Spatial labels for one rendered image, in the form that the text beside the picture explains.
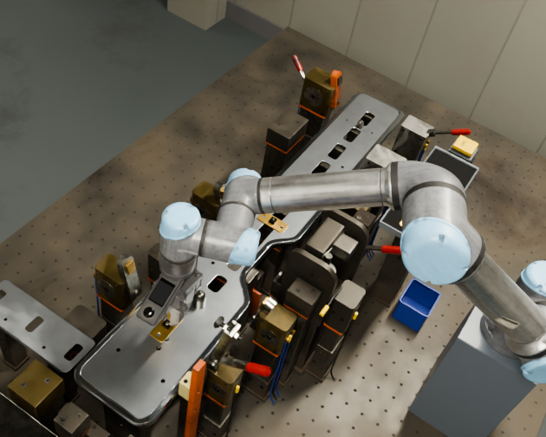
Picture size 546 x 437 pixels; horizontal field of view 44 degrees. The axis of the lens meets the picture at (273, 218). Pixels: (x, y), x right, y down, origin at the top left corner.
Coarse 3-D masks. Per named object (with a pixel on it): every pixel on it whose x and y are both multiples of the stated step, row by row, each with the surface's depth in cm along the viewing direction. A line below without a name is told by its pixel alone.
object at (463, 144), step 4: (460, 136) 197; (464, 136) 197; (456, 140) 195; (460, 140) 195; (464, 140) 196; (468, 140) 196; (472, 140) 196; (456, 144) 194; (460, 144) 194; (464, 144) 195; (468, 144) 195; (472, 144) 195; (476, 144) 195; (456, 148) 194; (460, 148) 193; (464, 148) 193; (468, 148) 194; (472, 148) 194; (476, 148) 196; (464, 152) 193; (468, 152) 193; (472, 152) 193
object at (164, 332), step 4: (168, 312) 155; (168, 316) 154; (168, 320) 153; (160, 324) 153; (164, 324) 152; (168, 324) 152; (156, 328) 152; (160, 328) 152; (164, 328) 152; (168, 328) 152; (172, 328) 153; (152, 332) 151; (156, 332) 151; (160, 332) 151; (164, 332) 151; (168, 332) 152; (156, 336) 150; (160, 336) 151; (164, 336) 151; (160, 340) 150; (164, 340) 150
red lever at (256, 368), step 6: (222, 360) 147; (228, 360) 146; (234, 360) 146; (240, 360) 145; (234, 366) 145; (240, 366) 144; (246, 366) 142; (252, 366) 141; (258, 366) 141; (264, 366) 140; (252, 372) 141; (258, 372) 140; (264, 372) 139; (270, 372) 140
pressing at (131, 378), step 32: (352, 128) 217; (384, 128) 219; (320, 160) 205; (352, 160) 207; (256, 224) 184; (288, 224) 186; (256, 256) 177; (224, 288) 169; (128, 320) 159; (160, 320) 160; (192, 320) 162; (224, 320) 163; (96, 352) 153; (128, 352) 154; (160, 352) 155; (192, 352) 156; (96, 384) 148; (128, 384) 149; (160, 384) 150; (128, 416) 144
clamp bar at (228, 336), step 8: (216, 320) 138; (216, 328) 138; (224, 328) 138; (232, 328) 137; (224, 336) 137; (232, 336) 136; (240, 336) 138; (224, 344) 139; (216, 352) 144; (224, 352) 143; (216, 360) 146
